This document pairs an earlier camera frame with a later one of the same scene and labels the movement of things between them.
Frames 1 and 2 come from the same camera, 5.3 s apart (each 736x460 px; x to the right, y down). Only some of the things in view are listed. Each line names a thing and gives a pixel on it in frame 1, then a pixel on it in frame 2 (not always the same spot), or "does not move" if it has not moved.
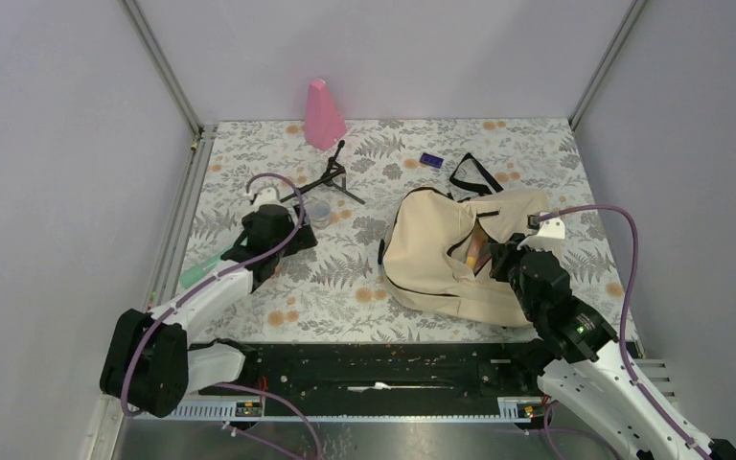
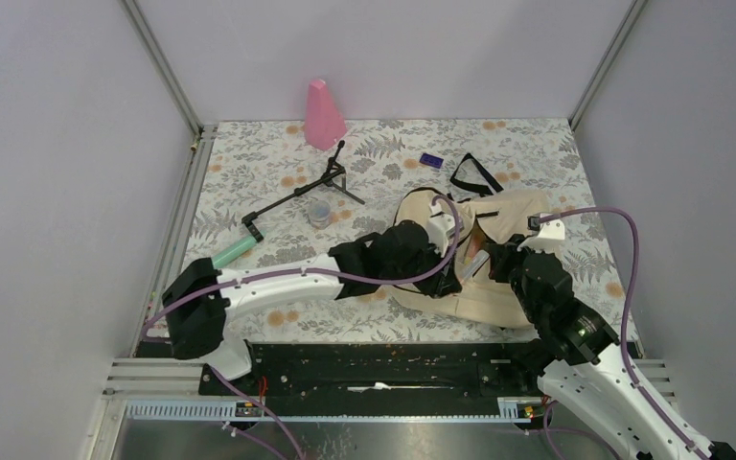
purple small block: [431, 160] does not move
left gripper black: [301, 241] → [441, 284]
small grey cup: [320, 214] does not move
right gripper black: [502, 253] does not move
